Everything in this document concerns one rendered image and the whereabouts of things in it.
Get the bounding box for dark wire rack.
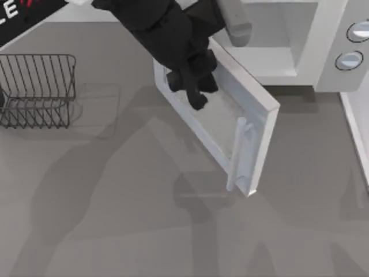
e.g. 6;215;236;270
0;53;78;130

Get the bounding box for white door handle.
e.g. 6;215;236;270
225;116;255;192

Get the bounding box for grey microwave knob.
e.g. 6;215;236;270
345;19;369;43
334;50;364;72

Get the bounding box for pale microwave oven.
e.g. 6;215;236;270
209;0;369;93

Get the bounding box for white microwave door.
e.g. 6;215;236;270
152;36;281;199

